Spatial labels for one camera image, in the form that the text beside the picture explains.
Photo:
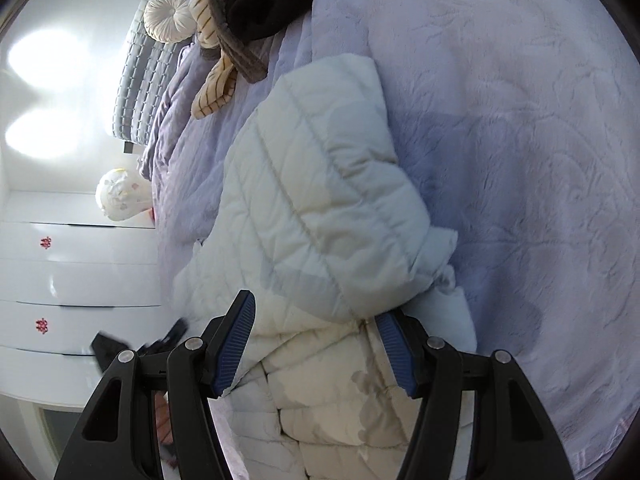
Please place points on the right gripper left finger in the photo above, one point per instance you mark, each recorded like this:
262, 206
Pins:
115, 437

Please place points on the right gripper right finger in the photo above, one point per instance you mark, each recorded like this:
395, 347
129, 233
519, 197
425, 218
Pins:
479, 413

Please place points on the cream quilted down jacket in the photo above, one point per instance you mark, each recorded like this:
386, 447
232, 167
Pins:
320, 223

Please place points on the person's left hand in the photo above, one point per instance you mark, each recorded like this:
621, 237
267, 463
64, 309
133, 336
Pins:
162, 420

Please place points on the white wardrobe drawers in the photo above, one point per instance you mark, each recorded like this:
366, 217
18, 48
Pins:
68, 273

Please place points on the white plastic bag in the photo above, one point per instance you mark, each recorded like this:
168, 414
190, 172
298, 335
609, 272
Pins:
122, 194

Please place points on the beige striped robe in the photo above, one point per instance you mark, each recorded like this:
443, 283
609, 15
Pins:
232, 59

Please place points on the lavender embossed bed blanket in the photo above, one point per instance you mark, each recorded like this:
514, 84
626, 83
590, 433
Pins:
518, 123

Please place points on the white round pleated cushion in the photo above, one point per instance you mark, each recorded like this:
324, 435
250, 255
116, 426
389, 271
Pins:
168, 21

